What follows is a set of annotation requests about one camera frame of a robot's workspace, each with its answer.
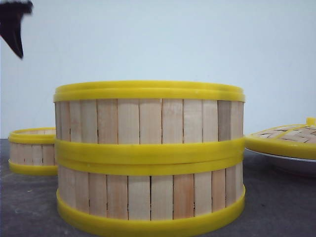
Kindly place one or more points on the white plate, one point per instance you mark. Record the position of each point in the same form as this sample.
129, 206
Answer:
298, 166

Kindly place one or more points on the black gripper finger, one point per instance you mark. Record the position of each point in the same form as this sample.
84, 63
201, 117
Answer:
11, 14

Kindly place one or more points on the bamboo steamer basket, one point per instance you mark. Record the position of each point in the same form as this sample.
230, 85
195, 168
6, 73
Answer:
32, 151
150, 206
141, 126

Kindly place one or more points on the woven bamboo steamer lid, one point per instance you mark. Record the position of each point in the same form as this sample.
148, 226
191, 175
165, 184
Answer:
294, 141

